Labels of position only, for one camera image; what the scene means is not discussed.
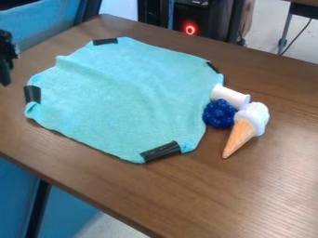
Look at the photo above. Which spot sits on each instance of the toy ice cream cone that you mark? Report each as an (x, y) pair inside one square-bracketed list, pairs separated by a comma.
[(245, 127)]

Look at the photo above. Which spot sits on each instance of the light blue cloth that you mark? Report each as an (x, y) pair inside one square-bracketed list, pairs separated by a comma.
[(120, 99)]

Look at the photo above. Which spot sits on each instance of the blue toy berry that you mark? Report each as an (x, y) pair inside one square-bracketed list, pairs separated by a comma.
[(218, 114)]

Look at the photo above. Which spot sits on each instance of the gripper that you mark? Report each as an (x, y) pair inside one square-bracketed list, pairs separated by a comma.
[(5, 57)]

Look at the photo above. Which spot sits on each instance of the black computer tower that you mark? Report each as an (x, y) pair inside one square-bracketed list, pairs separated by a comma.
[(194, 18)]

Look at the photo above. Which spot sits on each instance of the white spool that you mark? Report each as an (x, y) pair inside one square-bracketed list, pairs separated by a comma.
[(230, 96)]

